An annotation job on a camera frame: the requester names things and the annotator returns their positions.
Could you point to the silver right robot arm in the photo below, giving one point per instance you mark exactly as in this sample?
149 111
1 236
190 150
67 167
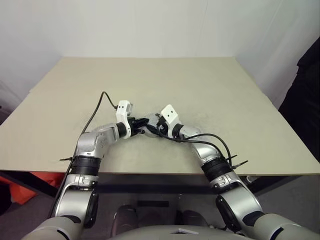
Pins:
207 150

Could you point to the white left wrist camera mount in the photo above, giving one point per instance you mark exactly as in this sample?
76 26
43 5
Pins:
123 112

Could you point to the orange object under table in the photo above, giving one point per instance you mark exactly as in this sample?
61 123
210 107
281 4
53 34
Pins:
22 191

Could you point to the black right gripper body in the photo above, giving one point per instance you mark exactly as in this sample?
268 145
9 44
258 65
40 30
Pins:
162 127

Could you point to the black table frame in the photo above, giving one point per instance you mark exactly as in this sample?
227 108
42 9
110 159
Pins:
155 188

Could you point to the person in black clothing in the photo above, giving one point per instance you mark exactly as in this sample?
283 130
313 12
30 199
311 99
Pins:
305 100

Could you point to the dark rounded shape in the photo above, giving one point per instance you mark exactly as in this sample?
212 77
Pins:
125 220

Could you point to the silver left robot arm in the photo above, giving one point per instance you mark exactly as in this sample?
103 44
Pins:
92 142

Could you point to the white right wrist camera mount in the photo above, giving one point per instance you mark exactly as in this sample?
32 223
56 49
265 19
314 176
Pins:
170 115

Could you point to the silver robot torso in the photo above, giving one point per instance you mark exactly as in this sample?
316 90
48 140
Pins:
160 235

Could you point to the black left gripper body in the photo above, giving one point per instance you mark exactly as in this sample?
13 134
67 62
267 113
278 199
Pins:
134 127

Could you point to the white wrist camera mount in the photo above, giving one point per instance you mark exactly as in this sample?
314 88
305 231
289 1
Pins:
123 112
170 115

